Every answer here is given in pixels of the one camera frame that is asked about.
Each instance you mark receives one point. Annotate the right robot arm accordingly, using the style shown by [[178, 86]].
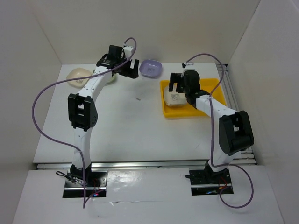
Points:
[[231, 129]]

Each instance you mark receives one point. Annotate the cream panda plate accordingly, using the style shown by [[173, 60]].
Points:
[[78, 73], [173, 98]]

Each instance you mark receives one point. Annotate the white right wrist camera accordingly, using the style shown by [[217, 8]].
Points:
[[187, 66]]

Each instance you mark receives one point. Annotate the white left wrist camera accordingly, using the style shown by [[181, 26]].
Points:
[[128, 51]]

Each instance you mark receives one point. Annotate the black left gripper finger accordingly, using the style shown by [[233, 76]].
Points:
[[134, 71], [127, 69]]

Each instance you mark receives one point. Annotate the purple panda plate back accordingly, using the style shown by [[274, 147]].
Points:
[[151, 68]]

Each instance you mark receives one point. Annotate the yellow panda plate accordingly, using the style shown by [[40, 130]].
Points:
[[175, 106]]

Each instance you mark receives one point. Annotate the aluminium side rail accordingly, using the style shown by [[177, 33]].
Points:
[[243, 157]]

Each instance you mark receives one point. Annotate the green panda plate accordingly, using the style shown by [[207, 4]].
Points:
[[113, 79]]

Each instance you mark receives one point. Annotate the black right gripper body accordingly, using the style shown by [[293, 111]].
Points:
[[186, 89]]

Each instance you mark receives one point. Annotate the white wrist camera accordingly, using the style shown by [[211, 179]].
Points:
[[128, 51], [187, 66]]

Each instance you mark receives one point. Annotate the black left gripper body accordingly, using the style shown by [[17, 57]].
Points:
[[120, 69]]

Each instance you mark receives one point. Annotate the aluminium mounting rail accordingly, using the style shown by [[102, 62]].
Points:
[[129, 165]]

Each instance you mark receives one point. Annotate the yellow plastic bin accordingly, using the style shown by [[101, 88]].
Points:
[[187, 110]]

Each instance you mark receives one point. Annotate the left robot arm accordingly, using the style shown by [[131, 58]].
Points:
[[82, 110]]

